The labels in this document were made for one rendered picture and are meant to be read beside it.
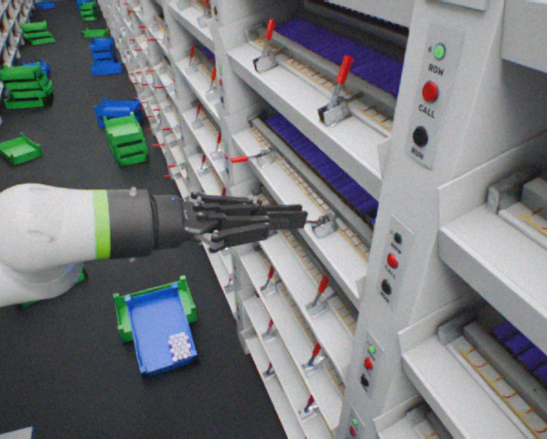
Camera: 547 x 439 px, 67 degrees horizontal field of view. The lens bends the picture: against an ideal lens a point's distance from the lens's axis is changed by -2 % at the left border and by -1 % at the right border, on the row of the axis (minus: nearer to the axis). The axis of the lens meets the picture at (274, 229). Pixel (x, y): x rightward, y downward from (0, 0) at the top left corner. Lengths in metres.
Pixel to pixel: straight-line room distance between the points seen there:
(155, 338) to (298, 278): 0.90
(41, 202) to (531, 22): 0.50
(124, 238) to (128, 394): 1.13
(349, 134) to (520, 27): 0.28
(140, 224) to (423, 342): 0.39
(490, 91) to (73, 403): 1.56
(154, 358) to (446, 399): 1.27
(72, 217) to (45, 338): 1.40
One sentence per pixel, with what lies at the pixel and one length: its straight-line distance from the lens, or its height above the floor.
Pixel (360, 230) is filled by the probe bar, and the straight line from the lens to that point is 0.67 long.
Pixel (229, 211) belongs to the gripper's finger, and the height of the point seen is 0.98.
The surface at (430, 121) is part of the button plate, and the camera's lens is 0.42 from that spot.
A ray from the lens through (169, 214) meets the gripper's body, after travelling 0.57.
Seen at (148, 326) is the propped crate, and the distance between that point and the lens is 1.72.
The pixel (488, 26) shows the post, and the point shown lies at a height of 1.27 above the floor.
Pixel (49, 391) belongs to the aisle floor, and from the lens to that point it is 1.75.
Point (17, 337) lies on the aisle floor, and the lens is 1.98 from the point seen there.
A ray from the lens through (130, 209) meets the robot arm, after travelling 0.55.
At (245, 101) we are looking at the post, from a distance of 1.05.
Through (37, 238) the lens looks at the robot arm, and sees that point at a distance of 0.55.
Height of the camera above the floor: 1.34
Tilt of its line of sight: 37 degrees down
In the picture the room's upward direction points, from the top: straight up
